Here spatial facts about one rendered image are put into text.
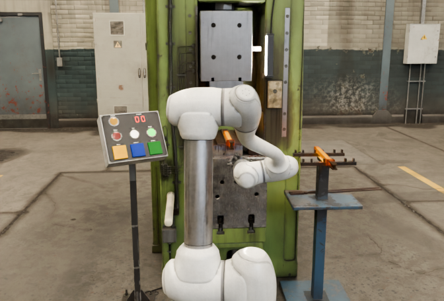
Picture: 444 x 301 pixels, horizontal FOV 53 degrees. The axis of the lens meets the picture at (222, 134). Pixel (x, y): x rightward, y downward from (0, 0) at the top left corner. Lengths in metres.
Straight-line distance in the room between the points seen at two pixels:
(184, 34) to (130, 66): 5.23
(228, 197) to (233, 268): 1.17
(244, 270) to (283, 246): 1.58
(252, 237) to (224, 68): 1.05
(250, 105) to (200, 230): 0.46
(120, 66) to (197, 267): 6.61
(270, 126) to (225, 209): 0.60
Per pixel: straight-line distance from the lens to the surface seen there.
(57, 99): 8.91
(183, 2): 2.74
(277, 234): 3.07
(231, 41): 2.60
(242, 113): 1.47
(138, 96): 7.95
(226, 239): 2.81
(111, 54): 7.97
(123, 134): 2.48
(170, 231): 2.93
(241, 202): 2.72
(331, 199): 2.72
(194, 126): 1.47
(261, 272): 1.55
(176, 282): 1.59
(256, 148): 1.75
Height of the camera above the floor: 1.58
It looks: 12 degrees down
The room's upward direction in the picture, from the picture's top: straight up
